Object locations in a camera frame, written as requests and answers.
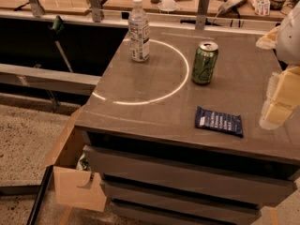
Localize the metal rail frame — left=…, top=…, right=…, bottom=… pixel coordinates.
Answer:
left=0, top=64, right=100, bottom=96

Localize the green handled tool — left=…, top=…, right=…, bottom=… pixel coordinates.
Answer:
left=49, top=16, right=73, bottom=72

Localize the white bowl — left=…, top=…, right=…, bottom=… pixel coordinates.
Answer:
left=158, top=0, right=177, bottom=12

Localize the green soda can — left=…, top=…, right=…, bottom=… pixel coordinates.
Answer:
left=192, top=40, right=218, bottom=85

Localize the blue snack packet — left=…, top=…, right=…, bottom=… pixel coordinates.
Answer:
left=195, top=107, right=244, bottom=138

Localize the black mesh cup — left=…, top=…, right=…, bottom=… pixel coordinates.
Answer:
left=270, top=0, right=286, bottom=10

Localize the clear plastic water bottle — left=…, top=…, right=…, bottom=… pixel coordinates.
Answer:
left=128, top=0, right=150, bottom=62

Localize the grey drawer cabinet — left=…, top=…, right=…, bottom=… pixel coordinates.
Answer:
left=76, top=27, right=300, bottom=225

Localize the cardboard box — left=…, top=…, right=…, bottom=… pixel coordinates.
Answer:
left=44, top=108, right=107, bottom=212

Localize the grey power strip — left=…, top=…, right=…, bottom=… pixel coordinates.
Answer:
left=218, top=0, right=247, bottom=15

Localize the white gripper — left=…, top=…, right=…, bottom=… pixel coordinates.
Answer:
left=256, top=2, right=300, bottom=130

